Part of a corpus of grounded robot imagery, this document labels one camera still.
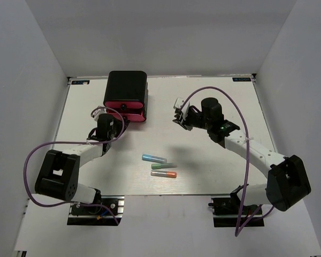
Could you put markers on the right blue corner label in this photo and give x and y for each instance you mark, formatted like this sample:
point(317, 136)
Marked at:
point(241, 79)

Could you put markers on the light blue clear tube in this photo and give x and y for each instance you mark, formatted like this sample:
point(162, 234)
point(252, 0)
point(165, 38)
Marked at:
point(155, 159)

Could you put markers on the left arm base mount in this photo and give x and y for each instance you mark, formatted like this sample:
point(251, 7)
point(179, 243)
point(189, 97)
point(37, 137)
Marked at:
point(97, 216)

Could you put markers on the black drawer cabinet shell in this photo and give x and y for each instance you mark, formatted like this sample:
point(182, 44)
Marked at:
point(127, 86)

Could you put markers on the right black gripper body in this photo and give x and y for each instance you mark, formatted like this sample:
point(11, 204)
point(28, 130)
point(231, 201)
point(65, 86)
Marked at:
point(197, 120)

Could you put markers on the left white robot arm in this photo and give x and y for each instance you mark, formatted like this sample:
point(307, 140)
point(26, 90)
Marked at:
point(59, 174)

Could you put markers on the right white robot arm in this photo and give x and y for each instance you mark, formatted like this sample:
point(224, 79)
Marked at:
point(287, 180)

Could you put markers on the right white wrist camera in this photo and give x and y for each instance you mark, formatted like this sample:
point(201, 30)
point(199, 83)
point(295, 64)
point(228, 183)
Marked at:
point(181, 106)

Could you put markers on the left blue corner label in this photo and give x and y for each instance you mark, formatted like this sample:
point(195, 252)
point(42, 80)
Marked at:
point(80, 82)

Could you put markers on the pink drawer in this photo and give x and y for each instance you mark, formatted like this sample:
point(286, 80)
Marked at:
point(133, 115)
point(124, 105)

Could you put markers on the blue corner label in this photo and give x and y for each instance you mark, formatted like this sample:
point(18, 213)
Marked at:
point(241, 79)
point(80, 82)

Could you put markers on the pink top drawer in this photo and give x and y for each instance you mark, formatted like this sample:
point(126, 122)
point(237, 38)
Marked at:
point(124, 105)

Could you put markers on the clear tube orange cap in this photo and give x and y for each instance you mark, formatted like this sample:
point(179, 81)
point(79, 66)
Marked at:
point(166, 174)

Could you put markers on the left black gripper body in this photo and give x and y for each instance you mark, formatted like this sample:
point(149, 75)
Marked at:
point(117, 130)

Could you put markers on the green clear tube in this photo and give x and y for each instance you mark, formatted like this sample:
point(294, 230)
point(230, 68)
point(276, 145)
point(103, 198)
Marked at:
point(158, 166)

